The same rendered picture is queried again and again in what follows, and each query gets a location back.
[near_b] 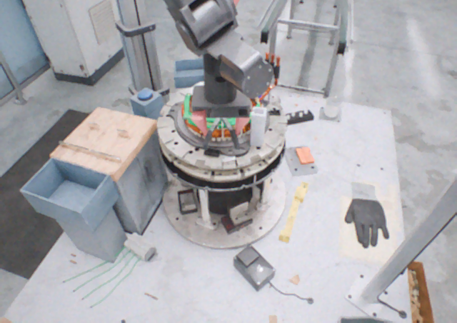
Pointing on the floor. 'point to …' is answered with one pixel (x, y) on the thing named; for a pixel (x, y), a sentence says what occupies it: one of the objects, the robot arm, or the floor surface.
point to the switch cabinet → (74, 26)
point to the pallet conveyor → (343, 41)
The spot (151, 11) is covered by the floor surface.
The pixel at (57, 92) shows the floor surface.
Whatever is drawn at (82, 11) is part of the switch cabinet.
